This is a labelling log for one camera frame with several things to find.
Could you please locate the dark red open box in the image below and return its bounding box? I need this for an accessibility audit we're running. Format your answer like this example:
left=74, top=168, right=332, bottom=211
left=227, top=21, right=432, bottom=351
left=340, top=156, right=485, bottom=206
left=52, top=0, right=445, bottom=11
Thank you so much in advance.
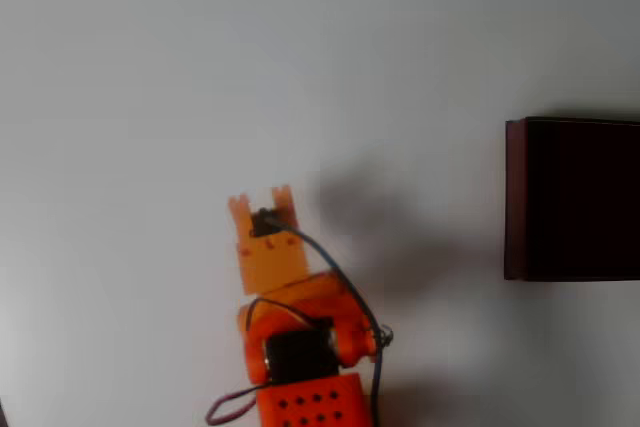
left=503, top=115, right=640, bottom=283

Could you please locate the black camera cable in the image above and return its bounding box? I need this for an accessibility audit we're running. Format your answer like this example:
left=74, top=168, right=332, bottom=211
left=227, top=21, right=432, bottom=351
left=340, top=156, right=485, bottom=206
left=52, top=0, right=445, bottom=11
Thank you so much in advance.
left=262, top=215, right=396, bottom=427

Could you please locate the small black camera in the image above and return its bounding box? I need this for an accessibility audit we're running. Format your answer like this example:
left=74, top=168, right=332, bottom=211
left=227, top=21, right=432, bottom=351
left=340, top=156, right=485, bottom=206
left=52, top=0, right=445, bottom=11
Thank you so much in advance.
left=248, top=206, right=282, bottom=239

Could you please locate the purple wire loop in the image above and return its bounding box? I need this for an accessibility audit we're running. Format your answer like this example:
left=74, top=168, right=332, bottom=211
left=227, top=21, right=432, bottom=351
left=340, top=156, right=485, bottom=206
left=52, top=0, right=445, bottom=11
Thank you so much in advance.
left=205, top=385, right=259, bottom=426

